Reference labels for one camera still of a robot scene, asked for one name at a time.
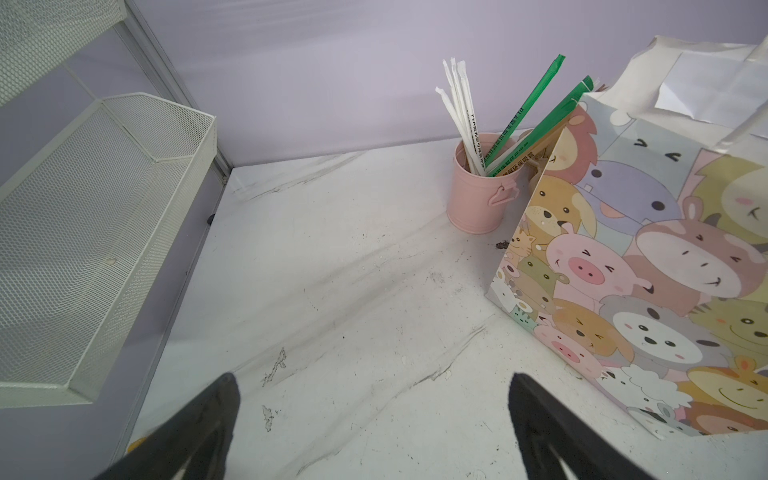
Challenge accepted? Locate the white mesh two-tier shelf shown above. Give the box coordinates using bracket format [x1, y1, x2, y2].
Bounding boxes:
[0, 0, 218, 410]

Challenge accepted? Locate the pink metal straw bucket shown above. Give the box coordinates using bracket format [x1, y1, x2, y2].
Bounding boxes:
[446, 141, 535, 235]

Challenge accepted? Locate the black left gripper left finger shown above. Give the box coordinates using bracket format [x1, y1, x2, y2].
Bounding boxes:
[97, 372, 241, 480]

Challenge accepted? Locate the green wrapped straw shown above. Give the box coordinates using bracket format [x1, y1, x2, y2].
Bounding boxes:
[488, 76, 594, 177]
[484, 54, 566, 176]

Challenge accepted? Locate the white wrapped straw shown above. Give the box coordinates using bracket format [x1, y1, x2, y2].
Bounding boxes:
[435, 58, 487, 177]

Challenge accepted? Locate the brown paper wrapped straw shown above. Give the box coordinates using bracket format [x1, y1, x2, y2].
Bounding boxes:
[491, 117, 568, 177]

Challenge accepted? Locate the cartoon animal paper gift bag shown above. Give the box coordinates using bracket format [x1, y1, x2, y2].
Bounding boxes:
[487, 37, 767, 439]

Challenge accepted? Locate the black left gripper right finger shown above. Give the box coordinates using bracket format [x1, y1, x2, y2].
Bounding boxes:
[508, 373, 651, 479]

